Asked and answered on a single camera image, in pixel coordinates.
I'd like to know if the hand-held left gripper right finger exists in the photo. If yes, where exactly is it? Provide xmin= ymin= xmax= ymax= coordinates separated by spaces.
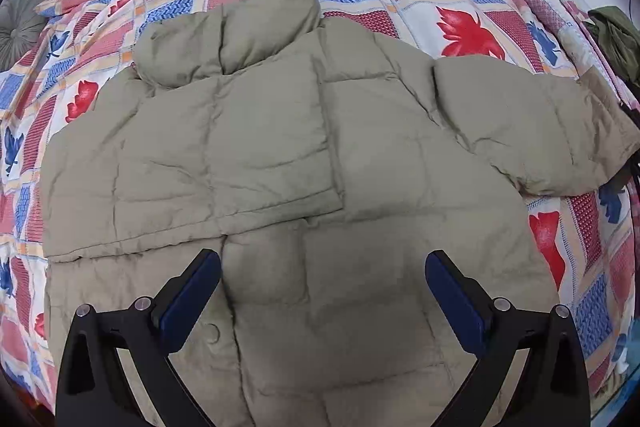
xmin=424 ymin=250 xmax=592 ymax=427

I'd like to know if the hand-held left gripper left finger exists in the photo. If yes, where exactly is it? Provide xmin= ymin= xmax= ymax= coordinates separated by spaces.
xmin=55 ymin=249 xmax=222 ymax=427

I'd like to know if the beige puffer jacket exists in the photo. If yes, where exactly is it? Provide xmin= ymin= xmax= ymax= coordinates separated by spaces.
xmin=39 ymin=0 xmax=640 ymax=427

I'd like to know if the olive green cloth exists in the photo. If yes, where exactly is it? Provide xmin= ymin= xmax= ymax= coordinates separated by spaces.
xmin=586 ymin=6 xmax=640 ymax=82

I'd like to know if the grey round cushion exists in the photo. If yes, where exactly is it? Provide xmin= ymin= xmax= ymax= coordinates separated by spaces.
xmin=0 ymin=0 xmax=52 ymax=72

